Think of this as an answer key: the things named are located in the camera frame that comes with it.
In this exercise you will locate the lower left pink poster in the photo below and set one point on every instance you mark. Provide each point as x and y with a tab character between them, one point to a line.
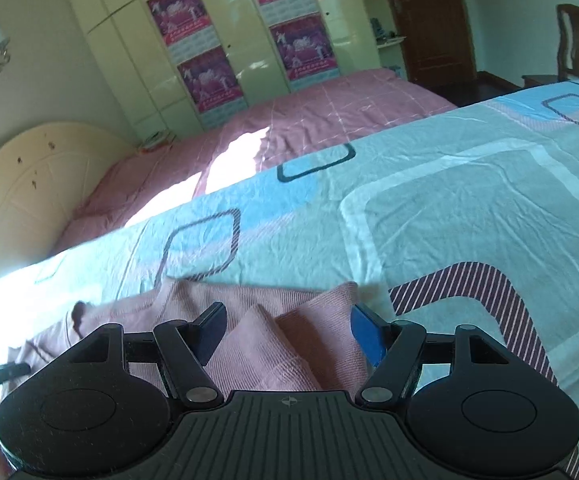
213	87

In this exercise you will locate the lower right pink poster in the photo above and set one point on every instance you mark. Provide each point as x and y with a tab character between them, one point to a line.
305	50

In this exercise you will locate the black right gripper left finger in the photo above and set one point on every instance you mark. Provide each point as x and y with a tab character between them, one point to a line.
106	403

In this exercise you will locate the cream round headboard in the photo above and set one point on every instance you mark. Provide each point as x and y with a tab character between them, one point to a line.
45	173

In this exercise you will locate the pink bed cover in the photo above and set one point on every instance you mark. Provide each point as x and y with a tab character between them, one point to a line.
264	136

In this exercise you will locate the upper left pink poster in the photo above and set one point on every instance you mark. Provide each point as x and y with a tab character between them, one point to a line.
185	27

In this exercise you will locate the cream wardrobe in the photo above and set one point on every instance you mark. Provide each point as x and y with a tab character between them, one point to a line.
136	65

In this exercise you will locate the corner shelf unit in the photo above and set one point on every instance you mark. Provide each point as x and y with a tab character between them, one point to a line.
388	39

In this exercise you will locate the dark brown wooden door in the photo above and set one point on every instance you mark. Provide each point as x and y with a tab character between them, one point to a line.
438	46

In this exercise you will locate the light blue patterned bedsheet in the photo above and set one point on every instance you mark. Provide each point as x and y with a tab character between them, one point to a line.
471	216

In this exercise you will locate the pink sweatshirt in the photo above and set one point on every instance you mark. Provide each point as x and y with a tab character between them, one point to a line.
277	339

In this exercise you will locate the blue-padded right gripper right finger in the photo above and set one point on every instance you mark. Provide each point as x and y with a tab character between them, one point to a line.
462	404

